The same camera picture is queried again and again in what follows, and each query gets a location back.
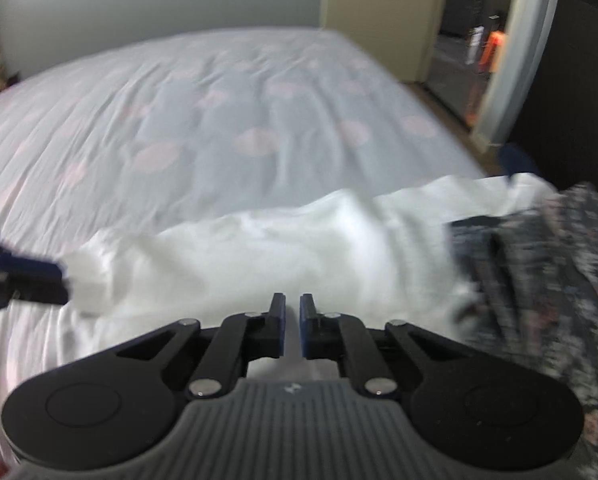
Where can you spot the dark wardrobe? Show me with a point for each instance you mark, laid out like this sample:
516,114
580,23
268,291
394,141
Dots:
589,85

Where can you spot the bed with pink-dotted sheet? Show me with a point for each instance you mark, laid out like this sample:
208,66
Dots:
204,110

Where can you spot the white hallway item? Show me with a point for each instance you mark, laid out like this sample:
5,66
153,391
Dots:
475,45

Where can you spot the white door frame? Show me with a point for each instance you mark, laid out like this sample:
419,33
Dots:
524,35

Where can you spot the cream door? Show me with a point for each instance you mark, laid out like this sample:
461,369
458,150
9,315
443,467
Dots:
384,15

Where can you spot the white t-shirt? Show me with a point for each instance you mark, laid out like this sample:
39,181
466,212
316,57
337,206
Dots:
279,250

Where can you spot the blue object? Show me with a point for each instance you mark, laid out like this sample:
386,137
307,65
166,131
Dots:
519,160

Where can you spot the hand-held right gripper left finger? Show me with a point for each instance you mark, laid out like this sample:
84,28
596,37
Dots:
279,325

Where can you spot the orange hallway item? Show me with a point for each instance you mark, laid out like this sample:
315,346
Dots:
494,52

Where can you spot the dark floral cloth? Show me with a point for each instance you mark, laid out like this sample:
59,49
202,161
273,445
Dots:
539,285

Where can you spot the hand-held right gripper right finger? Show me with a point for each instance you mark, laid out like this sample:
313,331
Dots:
306,327

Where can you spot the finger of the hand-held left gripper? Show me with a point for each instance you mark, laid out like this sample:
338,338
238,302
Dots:
29,267

